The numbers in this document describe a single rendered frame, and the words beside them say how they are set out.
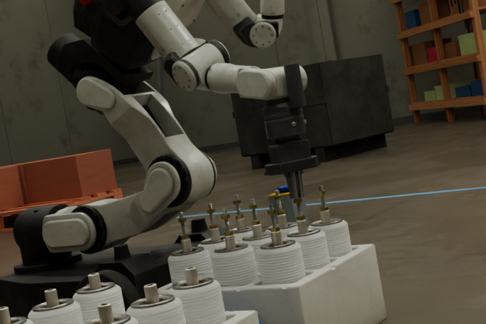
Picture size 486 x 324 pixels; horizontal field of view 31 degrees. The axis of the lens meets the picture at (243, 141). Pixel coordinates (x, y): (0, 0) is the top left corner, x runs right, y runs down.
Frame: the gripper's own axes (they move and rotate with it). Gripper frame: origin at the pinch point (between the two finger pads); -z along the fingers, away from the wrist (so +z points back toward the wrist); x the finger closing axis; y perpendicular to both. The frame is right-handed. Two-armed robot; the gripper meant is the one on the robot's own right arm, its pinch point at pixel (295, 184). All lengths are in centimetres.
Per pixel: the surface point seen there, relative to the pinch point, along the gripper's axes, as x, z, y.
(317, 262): 0.3, -17.2, 4.8
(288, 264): 10.2, -14.6, 11.5
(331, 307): 1.5, -25.9, 10.5
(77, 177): -43, -9, -430
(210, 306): 34.7, -14.7, 30.0
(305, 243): 2.0, -12.5, 4.4
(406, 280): -45, -36, -34
